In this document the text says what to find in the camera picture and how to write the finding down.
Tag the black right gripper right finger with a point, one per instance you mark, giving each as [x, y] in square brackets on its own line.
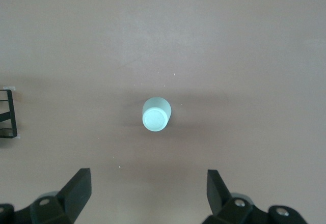
[224, 203]

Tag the mint green plastic cup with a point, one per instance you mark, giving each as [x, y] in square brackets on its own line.
[154, 119]

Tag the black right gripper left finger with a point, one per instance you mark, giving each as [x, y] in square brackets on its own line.
[74, 196]

